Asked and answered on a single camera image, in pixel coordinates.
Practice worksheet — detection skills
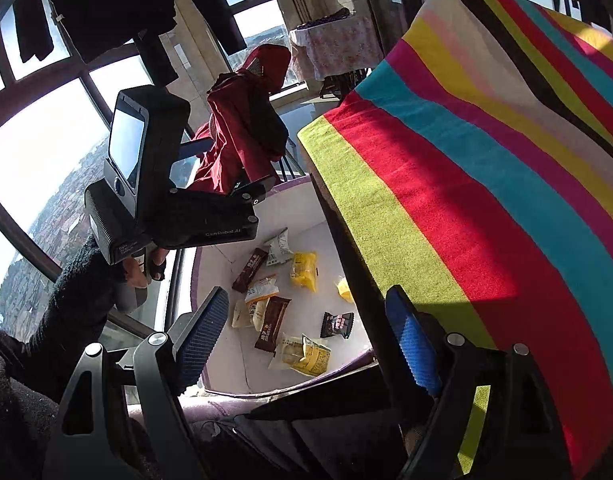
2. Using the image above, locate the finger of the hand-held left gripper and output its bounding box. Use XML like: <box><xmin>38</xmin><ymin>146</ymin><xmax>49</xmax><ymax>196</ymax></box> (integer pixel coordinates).
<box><xmin>171</xmin><ymin>175</ymin><xmax>280</xmax><ymax>212</ymax></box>
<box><xmin>179</xmin><ymin>137</ymin><xmax>213</xmax><ymax>162</ymax></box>

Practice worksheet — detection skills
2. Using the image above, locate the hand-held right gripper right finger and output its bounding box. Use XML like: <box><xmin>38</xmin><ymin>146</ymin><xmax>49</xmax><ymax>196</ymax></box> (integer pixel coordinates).
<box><xmin>385</xmin><ymin>285</ymin><xmax>573</xmax><ymax>480</ymax></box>

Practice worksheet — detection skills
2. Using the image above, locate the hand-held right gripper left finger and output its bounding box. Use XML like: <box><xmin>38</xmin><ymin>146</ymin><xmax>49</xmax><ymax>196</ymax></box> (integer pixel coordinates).
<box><xmin>41</xmin><ymin>286</ymin><xmax>230</xmax><ymax>480</ymax></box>

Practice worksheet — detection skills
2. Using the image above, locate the cream snack packet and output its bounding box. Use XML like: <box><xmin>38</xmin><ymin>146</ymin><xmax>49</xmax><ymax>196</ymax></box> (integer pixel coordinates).
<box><xmin>250</xmin><ymin>299</ymin><xmax>272</xmax><ymax>332</ymax></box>

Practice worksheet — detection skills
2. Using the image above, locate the brown snack bar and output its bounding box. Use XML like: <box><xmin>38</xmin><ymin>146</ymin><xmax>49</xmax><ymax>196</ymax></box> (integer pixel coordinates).
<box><xmin>231</xmin><ymin>247</ymin><xmax>268</xmax><ymax>293</ymax></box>
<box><xmin>254</xmin><ymin>296</ymin><xmax>292</xmax><ymax>353</ymax></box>

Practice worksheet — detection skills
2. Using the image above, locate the white orange snack packet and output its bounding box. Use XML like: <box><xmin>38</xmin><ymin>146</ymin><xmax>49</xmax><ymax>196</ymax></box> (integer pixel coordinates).
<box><xmin>244</xmin><ymin>274</ymin><xmax>278</xmax><ymax>305</ymax></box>

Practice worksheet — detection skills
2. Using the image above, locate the black snack packet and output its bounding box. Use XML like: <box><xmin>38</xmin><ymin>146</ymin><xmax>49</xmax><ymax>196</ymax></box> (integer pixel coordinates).
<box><xmin>320</xmin><ymin>311</ymin><xmax>355</xmax><ymax>339</ymax></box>

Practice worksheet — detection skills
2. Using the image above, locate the pale yellow snack packet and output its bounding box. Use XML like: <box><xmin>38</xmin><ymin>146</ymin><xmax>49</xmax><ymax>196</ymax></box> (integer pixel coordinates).
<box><xmin>268</xmin><ymin>332</ymin><xmax>304</xmax><ymax>372</ymax></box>

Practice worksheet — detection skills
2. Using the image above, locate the yellow white snack packet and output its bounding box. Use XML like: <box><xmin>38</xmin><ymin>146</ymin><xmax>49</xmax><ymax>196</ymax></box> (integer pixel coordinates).
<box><xmin>289</xmin><ymin>335</ymin><xmax>332</xmax><ymax>377</ymax></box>

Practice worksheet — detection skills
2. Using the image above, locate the white box with purple rim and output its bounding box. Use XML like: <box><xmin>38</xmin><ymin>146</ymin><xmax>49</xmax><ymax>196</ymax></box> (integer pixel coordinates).
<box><xmin>179</xmin><ymin>176</ymin><xmax>390</xmax><ymax>401</ymax></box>

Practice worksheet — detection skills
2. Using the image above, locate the person's left forearm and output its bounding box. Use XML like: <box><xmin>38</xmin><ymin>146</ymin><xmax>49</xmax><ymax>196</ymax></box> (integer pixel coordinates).
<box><xmin>0</xmin><ymin>235</ymin><xmax>132</xmax><ymax>401</ymax></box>

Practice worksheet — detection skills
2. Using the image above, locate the person's left hand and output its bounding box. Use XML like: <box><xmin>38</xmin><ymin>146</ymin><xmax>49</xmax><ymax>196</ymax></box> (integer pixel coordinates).
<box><xmin>119</xmin><ymin>247</ymin><xmax>168</xmax><ymax>291</ymax></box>

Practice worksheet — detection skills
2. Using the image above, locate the red jacket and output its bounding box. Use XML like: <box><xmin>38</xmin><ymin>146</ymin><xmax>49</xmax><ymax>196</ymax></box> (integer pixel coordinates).
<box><xmin>189</xmin><ymin>44</ymin><xmax>292</xmax><ymax>196</ymax></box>

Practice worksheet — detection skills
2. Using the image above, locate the metal chair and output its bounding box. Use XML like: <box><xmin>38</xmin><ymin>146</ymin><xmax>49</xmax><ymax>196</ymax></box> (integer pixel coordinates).
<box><xmin>281</xmin><ymin>137</ymin><xmax>307</xmax><ymax>181</ymax></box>

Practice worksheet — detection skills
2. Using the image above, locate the black iron table stand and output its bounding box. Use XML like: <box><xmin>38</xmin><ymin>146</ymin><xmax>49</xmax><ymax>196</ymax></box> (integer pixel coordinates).
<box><xmin>317</xmin><ymin>71</ymin><xmax>372</xmax><ymax>103</ymax></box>

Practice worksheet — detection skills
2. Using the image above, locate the dark hanging garment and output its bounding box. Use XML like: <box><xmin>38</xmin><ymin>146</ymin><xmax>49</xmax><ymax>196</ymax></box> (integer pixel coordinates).
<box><xmin>14</xmin><ymin>0</ymin><xmax>54</xmax><ymax>63</ymax></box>
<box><xmin>39</xmin><ymin>0</ymin><xmax>247</xmax><ymax>88</ymax></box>

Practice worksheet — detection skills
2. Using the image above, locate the floral cloth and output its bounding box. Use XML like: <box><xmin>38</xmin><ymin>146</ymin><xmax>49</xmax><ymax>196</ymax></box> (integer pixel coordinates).
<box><xmin>289</xmin><ymin>14</ymin><xmax>385</xmax><ymax>83</ymax></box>

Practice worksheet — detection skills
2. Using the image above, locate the dark cloth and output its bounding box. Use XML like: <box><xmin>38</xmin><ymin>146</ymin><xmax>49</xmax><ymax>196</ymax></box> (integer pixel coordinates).
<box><xmin>295</xmin><ymin>7</ymin><xmax>352</xmax><ymax>31</ymax></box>

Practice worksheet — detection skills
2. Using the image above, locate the striped colourful blanket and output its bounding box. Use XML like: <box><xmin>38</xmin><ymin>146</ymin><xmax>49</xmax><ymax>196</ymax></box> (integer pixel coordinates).
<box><xmin>297</xmin><ymin>0</ymin><xmax>613</xmax><ymax>480</ymax></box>

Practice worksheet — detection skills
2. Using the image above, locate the person's dark clothing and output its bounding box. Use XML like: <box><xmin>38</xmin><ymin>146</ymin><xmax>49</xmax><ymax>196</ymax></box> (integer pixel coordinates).
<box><xmin>0</xmin><ymin>325</ymin><xmax>57</xmax><ymax>480</ymax></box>

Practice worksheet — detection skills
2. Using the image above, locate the dark balcony window frame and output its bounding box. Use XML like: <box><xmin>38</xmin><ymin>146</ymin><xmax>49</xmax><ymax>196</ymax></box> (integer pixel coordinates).
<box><xmin>0</xmin><ymin>0</ymin><xmax>287</xmax><ymax>311</ymax></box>

